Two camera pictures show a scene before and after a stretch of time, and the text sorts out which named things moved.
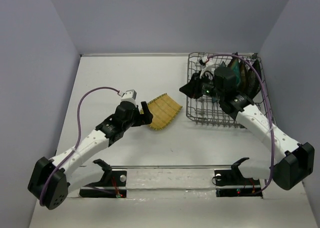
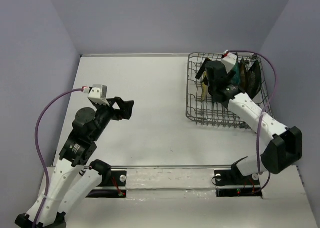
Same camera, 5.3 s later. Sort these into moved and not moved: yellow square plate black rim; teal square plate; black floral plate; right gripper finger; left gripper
Moved: left gripper; teal square plate; right gripper finger
Not moved: black floral plate; yellow square plate black rim
